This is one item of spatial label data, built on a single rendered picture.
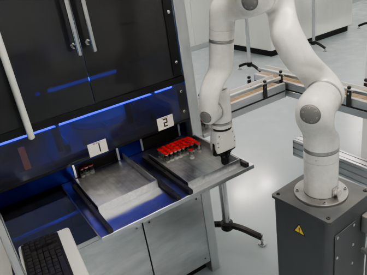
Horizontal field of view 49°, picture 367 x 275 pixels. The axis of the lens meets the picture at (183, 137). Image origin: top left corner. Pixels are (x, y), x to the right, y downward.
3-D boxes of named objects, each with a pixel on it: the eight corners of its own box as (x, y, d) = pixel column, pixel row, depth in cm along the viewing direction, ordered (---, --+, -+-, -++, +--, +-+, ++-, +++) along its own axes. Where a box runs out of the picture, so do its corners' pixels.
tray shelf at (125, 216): (61, 188, 178) (60, 184, 178) (192, 135, 209) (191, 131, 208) (102, 242, 140) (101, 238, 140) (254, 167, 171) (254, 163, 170)
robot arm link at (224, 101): (224, 126, 153) (235, 117, 160) (222, 94, 148) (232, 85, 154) (205, 123, 158) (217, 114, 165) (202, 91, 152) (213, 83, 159)
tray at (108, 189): (71, 180, 180) (69, 173, 178) (123, 159, 191) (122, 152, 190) (99, 214, 153) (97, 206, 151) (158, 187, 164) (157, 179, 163)
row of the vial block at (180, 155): (164, 162, 182) (163, 153, 180) (197, 148, 190) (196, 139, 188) (166, 163, 180) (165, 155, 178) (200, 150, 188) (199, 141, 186)
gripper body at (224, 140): (225, 118, 165) (228, 142, 170) (206, 126, 161) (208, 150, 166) (237, 123, 159) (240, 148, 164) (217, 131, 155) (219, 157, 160)
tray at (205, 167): (149, 160, 186) (148, 153, 185) (196, 141, 197) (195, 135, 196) (189, 190, 159) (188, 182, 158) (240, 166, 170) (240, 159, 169)
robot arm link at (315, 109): (343, 143, 142) (345, 78, 132) (328, 168, 129) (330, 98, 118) (309, 138, 149) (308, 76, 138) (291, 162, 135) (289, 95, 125)
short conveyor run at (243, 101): (193, 136, 211) (189, 108, 205) (178, 128, 224) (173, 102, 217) (288, 97, 241) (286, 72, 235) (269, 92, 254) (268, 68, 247)
